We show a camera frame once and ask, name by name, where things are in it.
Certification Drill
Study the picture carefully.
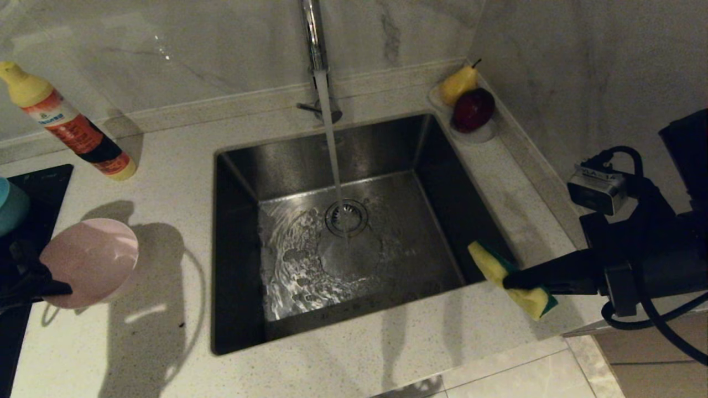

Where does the pink plastic bowl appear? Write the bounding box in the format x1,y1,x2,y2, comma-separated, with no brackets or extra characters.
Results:
40,218,139,309

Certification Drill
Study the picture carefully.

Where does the blue plastic bowl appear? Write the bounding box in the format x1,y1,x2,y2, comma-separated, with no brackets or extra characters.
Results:
0,177,31,237

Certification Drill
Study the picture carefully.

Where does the yellow green sponge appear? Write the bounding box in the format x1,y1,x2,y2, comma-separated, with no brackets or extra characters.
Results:
468,240,559,321

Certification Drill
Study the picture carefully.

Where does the orange yellow detergent bottle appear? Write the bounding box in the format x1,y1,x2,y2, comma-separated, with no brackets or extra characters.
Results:
0,60,137,181

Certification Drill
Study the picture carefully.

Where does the stainless steel sink basin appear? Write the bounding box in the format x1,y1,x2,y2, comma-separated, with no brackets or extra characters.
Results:
210,113,523,355

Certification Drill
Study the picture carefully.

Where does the black glass cooktop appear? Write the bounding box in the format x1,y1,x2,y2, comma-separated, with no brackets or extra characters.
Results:
0,164,74,398

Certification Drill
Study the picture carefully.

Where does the light wooden cabinet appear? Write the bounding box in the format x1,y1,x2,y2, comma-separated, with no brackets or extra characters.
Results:
564,318,708,398

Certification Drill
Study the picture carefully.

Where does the small white fruit dish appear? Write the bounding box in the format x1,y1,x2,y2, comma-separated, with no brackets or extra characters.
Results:
427,83,497,145

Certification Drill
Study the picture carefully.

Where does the dark red apple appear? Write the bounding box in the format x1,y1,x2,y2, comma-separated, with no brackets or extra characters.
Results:
451,88,494,134

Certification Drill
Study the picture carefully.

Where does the yellow pear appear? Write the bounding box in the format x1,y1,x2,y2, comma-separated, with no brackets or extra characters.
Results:
440,60,481,107

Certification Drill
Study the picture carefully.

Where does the round metal drain strainer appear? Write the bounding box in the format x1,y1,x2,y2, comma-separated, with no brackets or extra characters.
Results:
325,200,368,238

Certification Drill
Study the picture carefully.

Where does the chrome faucet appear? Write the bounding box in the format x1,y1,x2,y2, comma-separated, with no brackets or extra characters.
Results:
296,0,343,125

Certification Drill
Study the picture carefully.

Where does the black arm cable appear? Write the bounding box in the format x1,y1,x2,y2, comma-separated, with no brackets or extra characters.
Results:
595,145,708,365

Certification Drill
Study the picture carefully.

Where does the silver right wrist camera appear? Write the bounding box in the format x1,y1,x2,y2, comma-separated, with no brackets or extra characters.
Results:
567,166,628,216

